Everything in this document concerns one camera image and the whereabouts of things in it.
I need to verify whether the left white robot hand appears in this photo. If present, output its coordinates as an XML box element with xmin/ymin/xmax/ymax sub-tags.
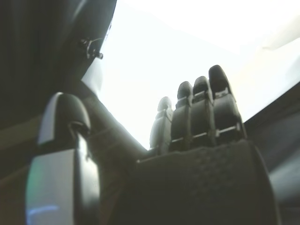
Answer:
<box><xmin>24</xmin><ymin>65</ymin><xmax>282</xmax><ymax>225</ymax></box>

